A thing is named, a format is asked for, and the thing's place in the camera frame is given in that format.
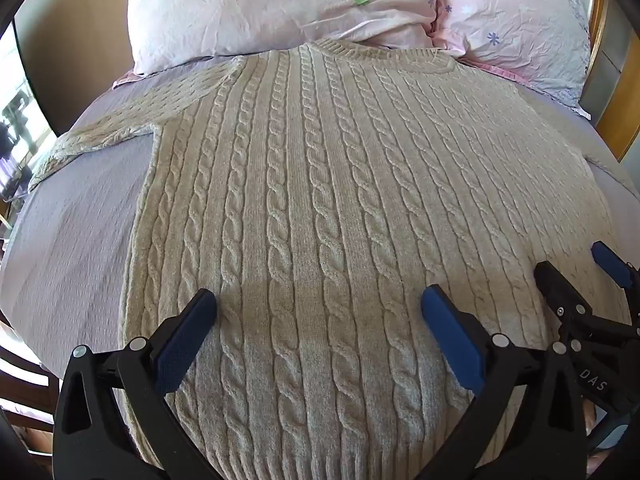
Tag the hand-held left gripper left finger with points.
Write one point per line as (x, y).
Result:
(184, 336)

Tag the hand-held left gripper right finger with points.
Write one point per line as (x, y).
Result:
(452, 340)

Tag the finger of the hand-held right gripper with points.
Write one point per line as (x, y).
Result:
(555, 287)
(609, 261)

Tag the wooden headboard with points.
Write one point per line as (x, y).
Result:
(617, 105)

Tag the dark wooden chair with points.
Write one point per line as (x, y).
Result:
(25, 390)

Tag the pink floral pillow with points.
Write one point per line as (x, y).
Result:
(260, 5)
(520, 15)

